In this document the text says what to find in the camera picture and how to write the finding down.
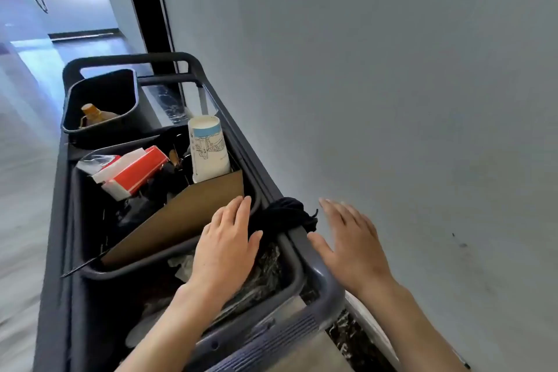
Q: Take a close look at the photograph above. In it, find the person's right hand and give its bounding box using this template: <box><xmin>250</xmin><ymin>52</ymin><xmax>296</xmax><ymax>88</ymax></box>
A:
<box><xmin>307</xmin><ymin>198</ymin><xmax>395</xmax><ymax>298</ymax></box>

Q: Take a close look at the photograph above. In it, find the person's left hand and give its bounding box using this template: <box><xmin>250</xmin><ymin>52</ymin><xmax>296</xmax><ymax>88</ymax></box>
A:
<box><xmin>187</xmin><ymin>195</ymin><xmax>264</xmax><ymax>298</ymax></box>

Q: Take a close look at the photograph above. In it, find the black cloth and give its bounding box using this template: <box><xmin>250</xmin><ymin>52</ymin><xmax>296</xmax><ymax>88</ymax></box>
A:
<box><xmin>248</xmin><ymin>197</ymin><xmax>319</xmax><ymax>255</ymax></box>

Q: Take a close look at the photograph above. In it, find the person's right forearm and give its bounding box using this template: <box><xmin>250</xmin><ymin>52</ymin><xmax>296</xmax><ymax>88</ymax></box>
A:
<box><xmin>348</xmin><ymin>280</ymin><xmax>474</xmax><ymax>372</ymax></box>

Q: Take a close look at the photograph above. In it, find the dark grey service cart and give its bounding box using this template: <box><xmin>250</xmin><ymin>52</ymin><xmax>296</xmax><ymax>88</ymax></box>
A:
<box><xmin>33</xmin><ymin>52</ymin><xmax>348</xmax><ymax>372</ymax></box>

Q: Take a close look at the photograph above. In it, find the crumpled white tissue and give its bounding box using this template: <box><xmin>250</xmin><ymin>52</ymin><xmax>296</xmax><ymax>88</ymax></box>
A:
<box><xmin>167</xmin><ymin>252</ymin><xmax>195</xmax><ymax>283</ymax></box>

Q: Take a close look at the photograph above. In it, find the brown cardboard sheet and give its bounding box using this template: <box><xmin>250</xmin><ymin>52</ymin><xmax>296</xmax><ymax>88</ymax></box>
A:
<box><xmin>101</xmin><ymin>170</ymin><xmax>245</xmax><ymax>267</ymax></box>

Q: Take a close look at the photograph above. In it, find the black bin with clear liner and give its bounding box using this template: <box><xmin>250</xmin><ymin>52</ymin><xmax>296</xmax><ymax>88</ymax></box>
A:
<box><xmin>71</xmin><ymin>227</ymin><xmax>306</xmax><ymax>372</ymax></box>

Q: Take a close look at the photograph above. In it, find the black crumpled bag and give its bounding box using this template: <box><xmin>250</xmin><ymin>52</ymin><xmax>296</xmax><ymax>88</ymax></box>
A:
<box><xmin>117</xmin><ymin>166</ymin><xmax>192</xmax><ymax>233</ymax></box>

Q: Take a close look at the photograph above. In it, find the white blue paper cup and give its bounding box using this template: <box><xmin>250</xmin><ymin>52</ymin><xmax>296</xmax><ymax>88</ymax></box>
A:
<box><xmin>188</xmin><ymin>115</ymin><xmax>231</xmax><ymax>184</ymax></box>

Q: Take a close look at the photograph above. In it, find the red white carton box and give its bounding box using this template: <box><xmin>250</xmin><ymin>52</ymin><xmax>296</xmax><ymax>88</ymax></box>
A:
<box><xmin>90</xmin><ymin>145</ymin><xmax>170</xmax><ymax>202</ymax></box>

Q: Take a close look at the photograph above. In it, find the thin black stick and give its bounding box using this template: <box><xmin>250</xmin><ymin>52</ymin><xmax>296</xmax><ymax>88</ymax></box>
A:
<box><xmin>60</xmin><ymin>253</ymin><xmax>105</xmax><ymax>279</ymax></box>

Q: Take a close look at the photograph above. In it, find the black bin with cardboard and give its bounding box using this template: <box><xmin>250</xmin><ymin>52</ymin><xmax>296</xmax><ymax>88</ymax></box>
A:
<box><xmin>69</xmin><ymin>123</ymin><xmax>262</xmax><ymax>281</ymax></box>

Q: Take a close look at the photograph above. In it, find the clear plastic wrapper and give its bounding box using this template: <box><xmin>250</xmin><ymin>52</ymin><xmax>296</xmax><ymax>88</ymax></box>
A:
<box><xmin>76</xmin><ymin>153</ymin><xmax>121</xmax><ymax>176</ymax></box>

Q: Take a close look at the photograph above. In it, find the small black plastic bin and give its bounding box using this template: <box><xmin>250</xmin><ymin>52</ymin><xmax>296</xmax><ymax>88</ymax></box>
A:
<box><xmin>60</xmin><ymin>69</ymin><xmax>145</xmax><ymax>141</ymax></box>

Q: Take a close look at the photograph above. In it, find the amber plastic bottle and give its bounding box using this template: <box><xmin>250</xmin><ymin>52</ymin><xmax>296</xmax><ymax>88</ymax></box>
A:
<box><xmin>78</xmin><ymin>103</ymin><xmax>119</xmax><ymax>129</ymax></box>

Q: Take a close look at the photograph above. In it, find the black door floor strip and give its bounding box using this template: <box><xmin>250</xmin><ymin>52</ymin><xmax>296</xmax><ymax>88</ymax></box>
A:
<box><xmin>48</xmin><ymin>29</ymin><xmax>119</xmax><ymax>41</ymax></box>

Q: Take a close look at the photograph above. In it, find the black door frame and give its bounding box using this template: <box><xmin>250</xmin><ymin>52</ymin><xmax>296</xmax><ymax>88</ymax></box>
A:
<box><xmin>118</xmin><ymin>0</ymin><xmax>184</xmax><ymax>76</ymax></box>

